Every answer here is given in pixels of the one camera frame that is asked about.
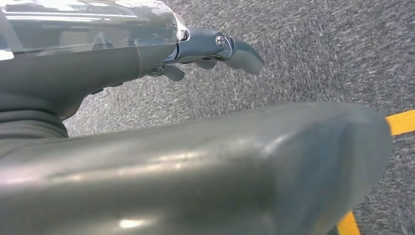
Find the yellow floor tape square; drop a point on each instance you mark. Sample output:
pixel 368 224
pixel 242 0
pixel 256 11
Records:
pixel 402 121

